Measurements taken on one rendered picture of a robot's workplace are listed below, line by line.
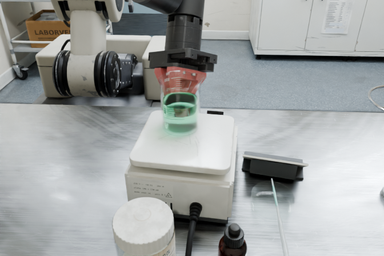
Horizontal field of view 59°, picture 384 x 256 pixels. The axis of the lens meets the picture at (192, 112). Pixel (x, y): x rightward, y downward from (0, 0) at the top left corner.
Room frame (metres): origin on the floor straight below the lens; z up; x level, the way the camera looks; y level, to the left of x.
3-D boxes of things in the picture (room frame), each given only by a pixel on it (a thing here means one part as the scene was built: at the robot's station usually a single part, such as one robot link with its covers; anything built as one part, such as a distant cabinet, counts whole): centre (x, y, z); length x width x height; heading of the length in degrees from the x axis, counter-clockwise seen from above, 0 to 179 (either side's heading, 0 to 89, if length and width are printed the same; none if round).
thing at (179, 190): (0.38, 0.00, 0.79); 0.22 x 0.13 x 0.08; 171
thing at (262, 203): (0.32, -0.10, 0.76); 0.06 x 0.06 x 0.02
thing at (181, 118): (0.38, 0.01, 0.87); 0.06 x 0.05 x 0.08; 110
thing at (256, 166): (0.40, -0.12, 0.77); 0.09 x 0.06 x 0.04; 76
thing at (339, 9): (2.68, -1.15, 0.40); 0.24 x 0.01 x 0.30; 87
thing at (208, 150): (0.36, 0.01, 0.83); 0.12 x 0.12 x 0.01; 81
